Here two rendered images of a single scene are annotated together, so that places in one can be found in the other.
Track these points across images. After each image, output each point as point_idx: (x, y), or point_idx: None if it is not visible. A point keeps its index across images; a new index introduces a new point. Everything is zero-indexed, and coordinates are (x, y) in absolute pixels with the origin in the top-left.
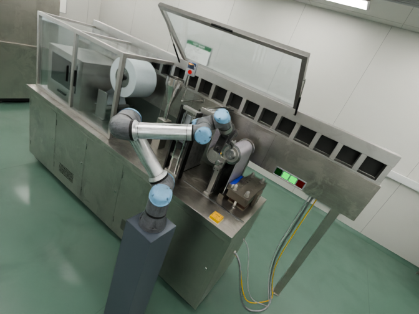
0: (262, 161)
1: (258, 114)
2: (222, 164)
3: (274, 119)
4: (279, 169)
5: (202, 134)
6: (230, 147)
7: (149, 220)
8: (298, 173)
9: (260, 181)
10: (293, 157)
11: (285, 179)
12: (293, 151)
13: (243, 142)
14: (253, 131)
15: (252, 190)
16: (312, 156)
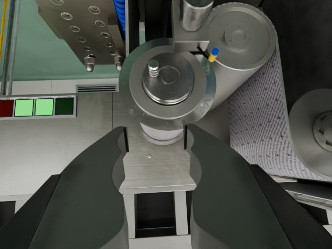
0: (112, 106)
1: (179, 209)
2: (175, 15)
3: (143, 207)
4: (65, 112)
5: None
6: (90, 165)
7: None
8: (19, 129)
9: (93, 59)
10: (46, 157)
11: (39, 99)
12: (53, 171)
13: (165, 136)
14: (171, 164)
15: (62, 17)
16: (8, 186)
